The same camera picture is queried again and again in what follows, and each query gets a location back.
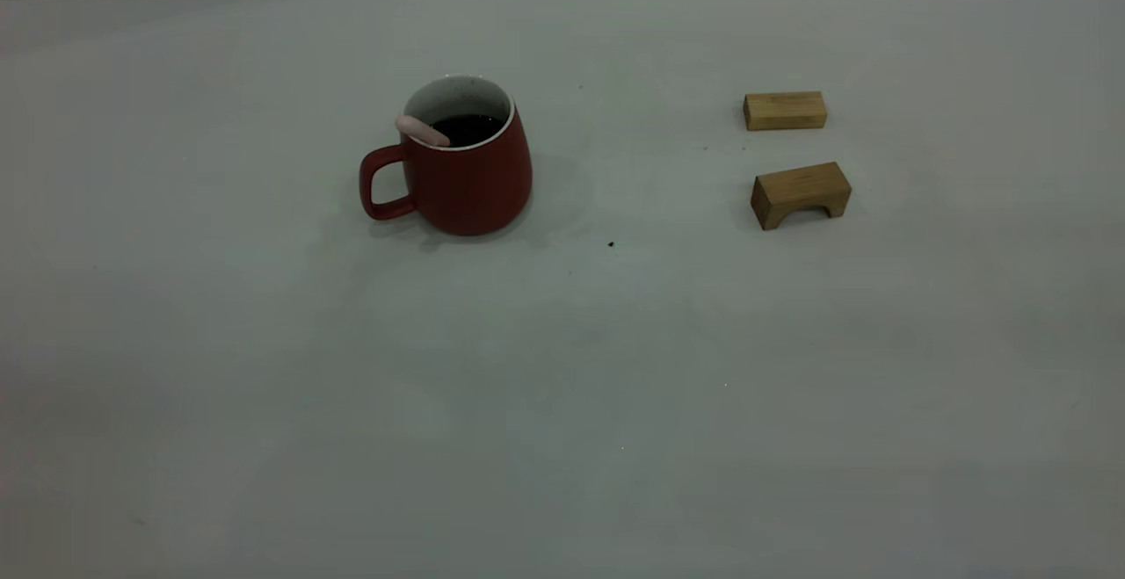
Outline red ceramic mug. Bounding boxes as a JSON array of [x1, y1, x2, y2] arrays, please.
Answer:
[[359, 76, 533, 237]]

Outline pink handled metal spoon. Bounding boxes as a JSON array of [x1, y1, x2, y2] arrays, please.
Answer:
[[396, 114, 452, 148]]

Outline arched wooden block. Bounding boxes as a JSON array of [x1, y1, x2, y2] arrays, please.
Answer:
[[751, 162, 853, 231]]

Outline rectangular wooden block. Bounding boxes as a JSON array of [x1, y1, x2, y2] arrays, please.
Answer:
[[744, 91, 828, 132]]

